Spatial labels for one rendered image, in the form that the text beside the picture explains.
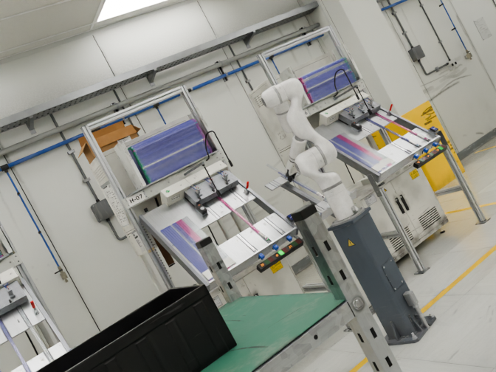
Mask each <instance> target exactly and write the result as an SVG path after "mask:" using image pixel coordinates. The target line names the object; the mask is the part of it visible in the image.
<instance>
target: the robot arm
mask: <svg viewBox="0 0 496 372"><path fill-rule="evenodd" d="M302 99H303V84H302V83H301V82H300V81H299V80H298V79H296V78H290V79H288V80H285V81H284V82H282V83H279V84H278V85H274V86H272V87H270V88H268V89H267V90H265V91H264V92H263V93H262V95H261V101H262V103H263V104H264V106H265V107H267V108H268V109H272V108H274V110H275V113H276V115H277V117H278V120H279V122H280V125H281V127H282V129H283V130H284V131H285V132H286V133H291V132H292V133H293V135H294V136H293V138H292V144H291V148H290V152H289V160H288V162H287V164H286V168H285V173H286V172H287V173H286V177H288V181H290V182H292V178H295V176H296V173H297V172H299V173H301V174H303V175H304V176H307V177H309V178H310V179H313V180H314V181H315V182H316V183H317V184H318V185H319V187H320V189H321V191H322V192H323V195H324V196H325V199H326V200H327V202H328V204H329V206H330V208H331V210H332V212H333V214H334V215H335V217H336V220H335V221H333V222H332V226H337V225H340V224H344V223H345V222H347V221H350V220H351V219H353V218H356V217H357V216H358V215H360V214H361V213H363V212H364V211H365V209H364V208H363V207H361V208H358V207H356V206H355V205H354V203H353V201H352V199H351V197H350V195H349V193H348V191H347V190H346V188H345V185H344V184H343V182H342V180H341V178H340V176H339V175H338V173H336V172H328V173H321V172H319V171H318V170H319V169H320V168H322V167H324V166H326V165H328V164H329V163H331V162H333V161H334V160H335V159H336V158H337V149H336V148H335V146H334V145H333V144H332V143H331V142H329V141H328V140H327V139H325V138H324V137H322V136H321V135H319V134H318V133H317V132H316V131H315V130H314V129H313V128H312V126H311V125H310V123H309V121H308V120H307V118H306V116H305V114H304V112H303V109H302ZM288 100H289V101H290V102H291V105H289V102H288ZM307 140H308V141H311V142H313V143H314V147H312V148H310V149H308V150H306V151H305V147H306V143H307Z"/></svg>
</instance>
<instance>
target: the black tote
mask: <svg viewBox="0 0 496 372"><path fill-rule="evenodd" d="M235 346H237V343H236V341H235V339H234V338H233V336H232V334H231V332H230V330H229V329H228V327H227V324H226V323H225V321H224V319H223V317H222V316H221V313H220V311H219V310H218V308H217V306H216V304H215V302H214V300H213V299H212V297H211V295H210V293H209V291H208V290H207V287H206V286H205V284H200V285H194V286H181V287H174V288H170V289H169V290H167V291H165V292H163V293H162V294H160V295H159V296H157V297H155V298H154V299H153V300H150V301H149V302H147V303H146V304H144V305H143V306H140V307H139V308H138V309H136V310H134V311H133V312H131V313H130V314H127V315H126V316H124V317H123V318H121V319H120V320H118V321H117V322H115V323H113V324H111V325H110V326H109V327H107V328H105V329H103V330H102V331H100V332H99V333H97V334H95V335H94V336H92V337H90V338H89V339H87V340H86V341H84V342H82V343H81V344H79V345H77V346H76V347H74V348H73V349H71V350H70V351H67V352H66V353H65V354H63V355H61V356H60V357H58V358H57V359H55V360H53V361H51V362H50V363H48V364H47V365H45V366H43V367H42V368H40V369H38V370H37V371H36V372H201V371H202V370H204V369H205V368H206V367H207V366H209V365H210V364H212V363H213V362H215V361H216V360H217V359H218V358H220V357H221V356H223V355H224V354H226V353H227V352H228V351H229V350H231V349H232V348H234V347H235Z"/></svg>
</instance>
